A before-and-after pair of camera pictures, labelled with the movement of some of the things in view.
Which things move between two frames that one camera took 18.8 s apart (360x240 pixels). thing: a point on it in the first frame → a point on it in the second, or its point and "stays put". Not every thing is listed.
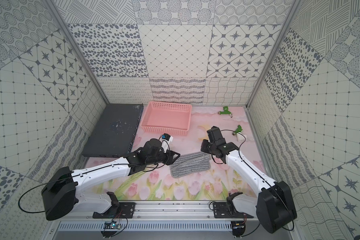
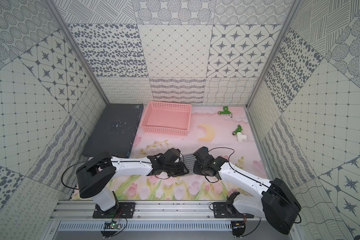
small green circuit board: x=111 y=225 stays put
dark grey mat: x=114 y=134 stays put
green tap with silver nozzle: x=225 y=111 stays put
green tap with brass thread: x=238 y=129 stays put
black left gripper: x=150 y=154 → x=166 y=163
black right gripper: x=203 y=146 → x=196 y=168
